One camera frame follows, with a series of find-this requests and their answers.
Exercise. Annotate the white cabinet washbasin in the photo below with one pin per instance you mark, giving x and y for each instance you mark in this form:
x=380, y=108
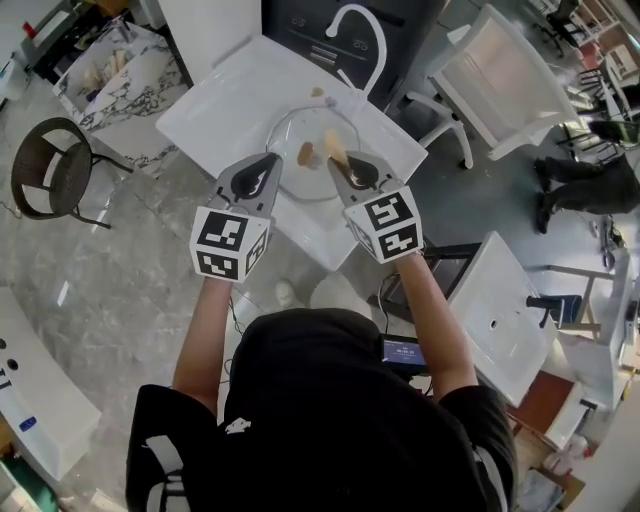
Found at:
x=600, y=350

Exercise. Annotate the person's left forearm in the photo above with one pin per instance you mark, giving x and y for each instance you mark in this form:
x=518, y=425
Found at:
x=205, y=350

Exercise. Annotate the wooden cabinet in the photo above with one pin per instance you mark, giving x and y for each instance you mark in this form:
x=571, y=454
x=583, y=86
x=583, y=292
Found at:
x=542, y=405

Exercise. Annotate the white mesh office chair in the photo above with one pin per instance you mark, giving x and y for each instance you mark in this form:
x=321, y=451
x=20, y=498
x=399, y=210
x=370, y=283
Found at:
x=500, y=75

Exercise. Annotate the red bottle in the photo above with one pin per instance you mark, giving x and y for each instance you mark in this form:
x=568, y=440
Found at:
x=31, y=30

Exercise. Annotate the dark table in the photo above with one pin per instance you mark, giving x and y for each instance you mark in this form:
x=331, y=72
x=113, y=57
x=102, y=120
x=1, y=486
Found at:
x=50, y=30

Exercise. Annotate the small monitor screen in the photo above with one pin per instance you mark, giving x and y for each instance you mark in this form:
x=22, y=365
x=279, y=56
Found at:
x=404, y=352

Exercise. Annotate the large black machine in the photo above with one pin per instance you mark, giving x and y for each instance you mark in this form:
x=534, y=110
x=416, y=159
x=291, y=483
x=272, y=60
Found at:
x=300, y=40

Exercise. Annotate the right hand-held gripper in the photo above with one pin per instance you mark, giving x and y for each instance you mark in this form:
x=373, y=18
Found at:
x=390, y=225

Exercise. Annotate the person's white shoe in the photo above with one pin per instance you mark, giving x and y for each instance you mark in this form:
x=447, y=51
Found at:
x=286, y=292

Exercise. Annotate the small white washbasin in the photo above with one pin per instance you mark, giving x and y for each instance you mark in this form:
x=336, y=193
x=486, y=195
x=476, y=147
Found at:
x=575, y=420

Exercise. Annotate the person's black shirt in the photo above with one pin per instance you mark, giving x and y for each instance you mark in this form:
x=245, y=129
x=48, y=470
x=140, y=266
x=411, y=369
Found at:
x=325, y=425

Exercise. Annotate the person's right forearm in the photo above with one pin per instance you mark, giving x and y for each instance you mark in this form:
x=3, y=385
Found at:
x=435, y=330

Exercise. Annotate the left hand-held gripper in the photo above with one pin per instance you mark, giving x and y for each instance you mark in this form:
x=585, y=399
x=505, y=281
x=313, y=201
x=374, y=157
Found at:
x=225, y=240

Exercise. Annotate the white sink with drainboard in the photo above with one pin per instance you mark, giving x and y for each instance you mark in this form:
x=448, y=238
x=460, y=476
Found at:
x=225, y=110

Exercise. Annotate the white rectangular washbasin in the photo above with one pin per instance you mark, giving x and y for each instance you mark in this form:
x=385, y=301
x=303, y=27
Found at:
x=500, y=325

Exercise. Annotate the small beige sponge scrap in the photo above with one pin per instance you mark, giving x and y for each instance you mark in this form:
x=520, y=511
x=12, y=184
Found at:
x=317, y=92

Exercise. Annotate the white curved faucet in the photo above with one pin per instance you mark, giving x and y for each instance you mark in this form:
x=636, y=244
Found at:
x=377, y=45

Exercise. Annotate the marble pattern counter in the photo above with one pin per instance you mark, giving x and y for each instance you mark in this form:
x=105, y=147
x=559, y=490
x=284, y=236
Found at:
x=140, y=90

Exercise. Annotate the black faucet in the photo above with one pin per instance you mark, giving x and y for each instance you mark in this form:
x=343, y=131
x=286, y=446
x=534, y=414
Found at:
x=545, y=302

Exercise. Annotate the long white counter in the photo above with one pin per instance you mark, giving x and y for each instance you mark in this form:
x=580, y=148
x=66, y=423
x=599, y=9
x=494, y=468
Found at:
x=40, y=390

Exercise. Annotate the black office chair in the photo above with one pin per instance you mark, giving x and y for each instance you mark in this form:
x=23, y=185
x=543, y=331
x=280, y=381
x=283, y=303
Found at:
x=565, y=22

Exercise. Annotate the beige sponge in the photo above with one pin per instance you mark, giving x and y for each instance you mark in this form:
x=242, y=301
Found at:
x=334, y=145

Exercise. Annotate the dark wicker chair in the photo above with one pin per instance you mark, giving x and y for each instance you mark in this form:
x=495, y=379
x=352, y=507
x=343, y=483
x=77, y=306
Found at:
x=70, y=170

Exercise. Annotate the small grey scouring pad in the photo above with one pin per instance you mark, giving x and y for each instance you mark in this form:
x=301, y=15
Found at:
x=330, y=102

